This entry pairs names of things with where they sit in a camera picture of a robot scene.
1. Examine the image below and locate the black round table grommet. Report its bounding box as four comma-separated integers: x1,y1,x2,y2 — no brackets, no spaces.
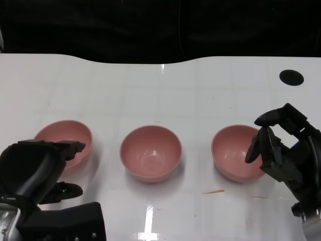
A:
279,69,304,86

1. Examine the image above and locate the black backdrop curtain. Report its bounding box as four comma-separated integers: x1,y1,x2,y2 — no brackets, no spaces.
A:
0,0,321,63

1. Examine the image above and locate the pink plastic bowl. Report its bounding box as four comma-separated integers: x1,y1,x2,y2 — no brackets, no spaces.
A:
34,119,93,176
211,125,266,183
119,125,183,183

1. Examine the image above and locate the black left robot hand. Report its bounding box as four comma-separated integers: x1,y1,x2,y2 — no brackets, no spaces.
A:
0,140,86,221

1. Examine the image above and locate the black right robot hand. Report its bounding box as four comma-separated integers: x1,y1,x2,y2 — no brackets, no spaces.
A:
245,102,321,219

